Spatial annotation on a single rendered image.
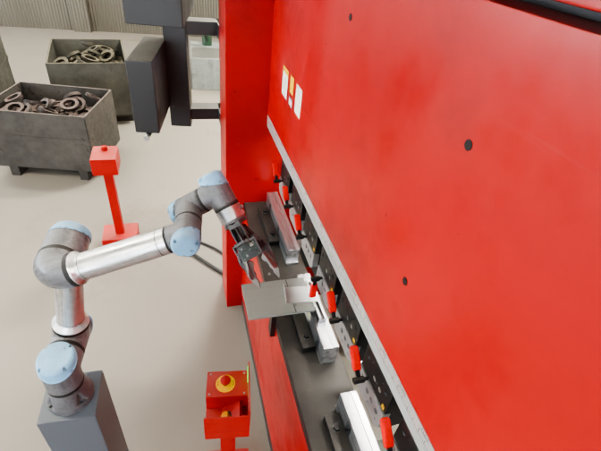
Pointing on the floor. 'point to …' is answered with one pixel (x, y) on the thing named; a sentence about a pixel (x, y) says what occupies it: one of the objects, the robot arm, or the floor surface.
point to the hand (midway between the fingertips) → (267, 278)
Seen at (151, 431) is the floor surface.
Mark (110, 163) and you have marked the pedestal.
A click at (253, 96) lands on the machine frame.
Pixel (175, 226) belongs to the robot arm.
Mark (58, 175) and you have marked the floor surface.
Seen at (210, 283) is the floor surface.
